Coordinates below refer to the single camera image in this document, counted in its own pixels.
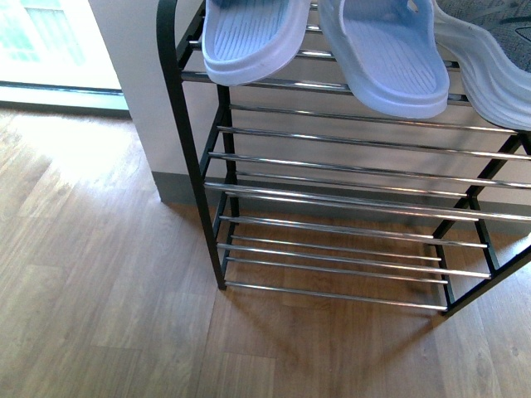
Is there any black metal shoe rack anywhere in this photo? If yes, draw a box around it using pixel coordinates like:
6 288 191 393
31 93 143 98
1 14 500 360
156 1 530 315

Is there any light blue slipper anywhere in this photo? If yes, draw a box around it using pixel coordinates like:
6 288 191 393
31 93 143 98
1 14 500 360
319 1 450 119
202 0 310 86

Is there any grey sneaker one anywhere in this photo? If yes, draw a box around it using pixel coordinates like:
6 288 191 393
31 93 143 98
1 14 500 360
434 1 530 131

